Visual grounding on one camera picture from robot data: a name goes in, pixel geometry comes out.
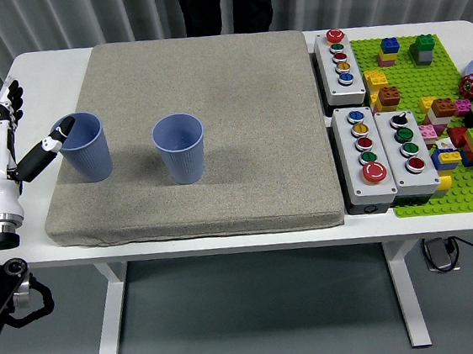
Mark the magenta toy brick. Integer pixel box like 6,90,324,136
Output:
452,98,473,118

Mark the dark green toy brick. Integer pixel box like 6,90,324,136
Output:
407,33,437,56

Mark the brown toy brick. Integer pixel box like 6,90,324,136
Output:
430,97,459,120
377,85,402,109

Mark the person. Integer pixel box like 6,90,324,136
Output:
175,0,306,41

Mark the lime green brick baseplate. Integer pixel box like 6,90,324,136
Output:
348,27,473,224

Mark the grey power adapter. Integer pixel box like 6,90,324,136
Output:
421,236,461,275

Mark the blue ribbed plastic cup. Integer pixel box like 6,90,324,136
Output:
149,110,210,188
52,108,116,187

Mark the five-button grey control box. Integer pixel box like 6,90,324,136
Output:
308,25,369,110
328,103,400,218

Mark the white toy brick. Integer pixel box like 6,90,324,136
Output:
426,109,454,126

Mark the grey-brown fabric mat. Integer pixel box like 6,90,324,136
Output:
25,19,348,258

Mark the red toy brick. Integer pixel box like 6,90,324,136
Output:
446,126,470,150

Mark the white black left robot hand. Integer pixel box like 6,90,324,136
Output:
0,72,86,218

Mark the white table leg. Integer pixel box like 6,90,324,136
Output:
85,260,137,354
380,236,433,350

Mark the red toy valve wheel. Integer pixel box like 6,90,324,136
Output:
457,73,473,101

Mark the four-control grey switch box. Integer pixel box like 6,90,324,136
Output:
372,106,443,209

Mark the white pleated curtain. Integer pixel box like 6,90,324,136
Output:
0,0,473,103

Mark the grey toy brick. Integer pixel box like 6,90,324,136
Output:
416,48,435,66

